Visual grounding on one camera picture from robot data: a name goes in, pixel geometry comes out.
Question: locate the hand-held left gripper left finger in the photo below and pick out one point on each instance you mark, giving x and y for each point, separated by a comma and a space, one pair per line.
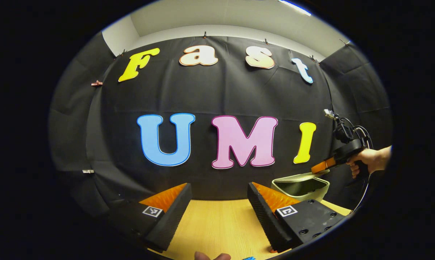
172, 218

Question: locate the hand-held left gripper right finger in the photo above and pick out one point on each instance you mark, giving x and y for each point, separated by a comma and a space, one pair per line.
262, 216

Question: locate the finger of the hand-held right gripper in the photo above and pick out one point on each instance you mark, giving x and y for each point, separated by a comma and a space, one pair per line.
322, 166

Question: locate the pale green garbage bin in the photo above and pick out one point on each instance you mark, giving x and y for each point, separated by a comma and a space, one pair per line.
300, 187

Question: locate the white cloth clip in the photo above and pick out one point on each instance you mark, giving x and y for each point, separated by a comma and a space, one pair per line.
88, 171

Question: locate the ceiling light strip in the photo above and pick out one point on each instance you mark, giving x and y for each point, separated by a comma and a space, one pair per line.
295, 7

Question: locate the copper cloth clip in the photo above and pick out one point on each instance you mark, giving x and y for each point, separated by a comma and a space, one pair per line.
96, 83

